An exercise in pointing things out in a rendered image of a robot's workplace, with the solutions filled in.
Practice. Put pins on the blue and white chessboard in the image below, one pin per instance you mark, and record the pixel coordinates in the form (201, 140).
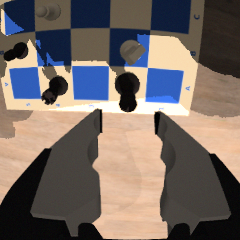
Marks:
(83, 46)

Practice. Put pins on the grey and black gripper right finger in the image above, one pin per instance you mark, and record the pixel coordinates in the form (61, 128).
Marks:
(199, 189)

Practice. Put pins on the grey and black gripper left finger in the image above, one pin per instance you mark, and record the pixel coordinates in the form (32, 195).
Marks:
(59, 190)

